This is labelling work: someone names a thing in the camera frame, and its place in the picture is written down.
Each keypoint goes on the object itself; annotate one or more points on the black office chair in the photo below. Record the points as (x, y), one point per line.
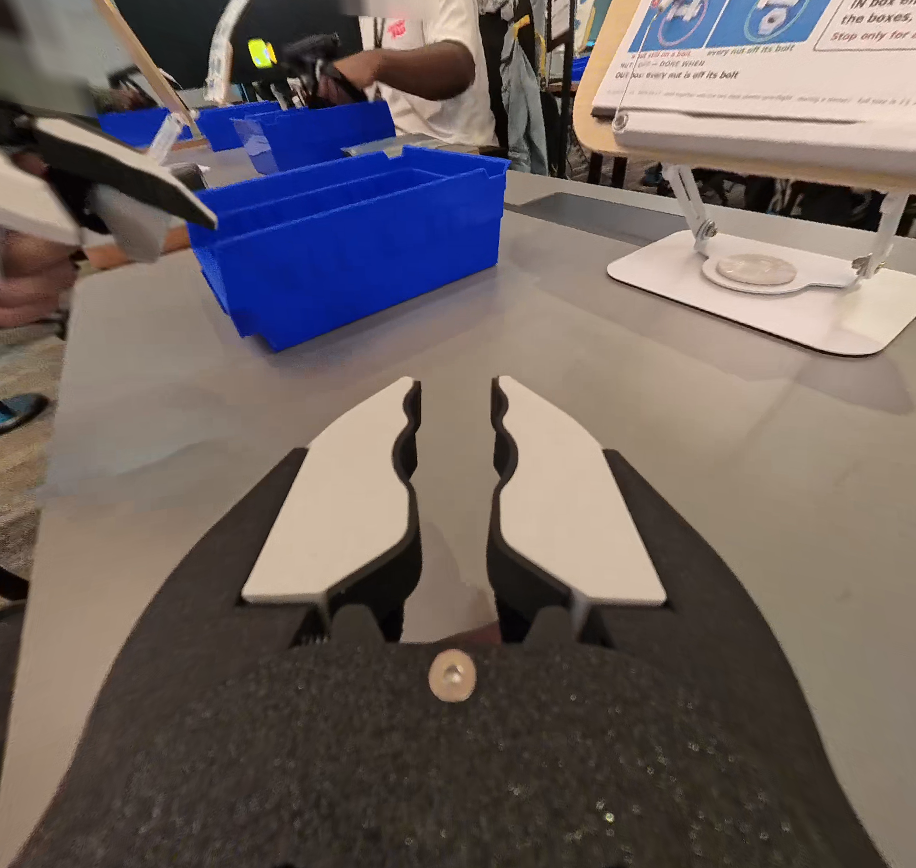
(497, 17)

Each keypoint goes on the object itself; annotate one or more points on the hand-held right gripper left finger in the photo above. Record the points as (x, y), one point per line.
(336, 517)

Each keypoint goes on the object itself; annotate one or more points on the grey desk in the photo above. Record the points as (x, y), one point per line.
(501, 353)

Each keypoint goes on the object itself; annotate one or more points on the denim jacket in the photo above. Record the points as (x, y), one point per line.
(522, 102)

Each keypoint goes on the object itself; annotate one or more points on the person's left hand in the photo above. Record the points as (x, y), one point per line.
(32, 281)

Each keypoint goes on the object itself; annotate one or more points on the yellow sticker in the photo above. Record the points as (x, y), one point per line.
(262, 52)

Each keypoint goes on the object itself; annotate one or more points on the printed instruction sheet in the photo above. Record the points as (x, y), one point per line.
(787, 74)
(225, 45)

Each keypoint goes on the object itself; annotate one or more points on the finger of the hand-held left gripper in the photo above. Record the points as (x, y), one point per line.
(28, 203)
(107, 160)

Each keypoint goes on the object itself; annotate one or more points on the blue shoe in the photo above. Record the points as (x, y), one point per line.
(21, 411)

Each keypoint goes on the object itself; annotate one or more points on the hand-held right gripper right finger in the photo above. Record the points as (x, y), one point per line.
(572, 517)

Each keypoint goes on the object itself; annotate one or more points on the wooden stand board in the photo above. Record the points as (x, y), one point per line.
(143, 59)
(608, 110)

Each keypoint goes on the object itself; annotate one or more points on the blue plastic bin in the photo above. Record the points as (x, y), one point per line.
(129, 126)
(322, 135)
(358, 267)
(222, 127)

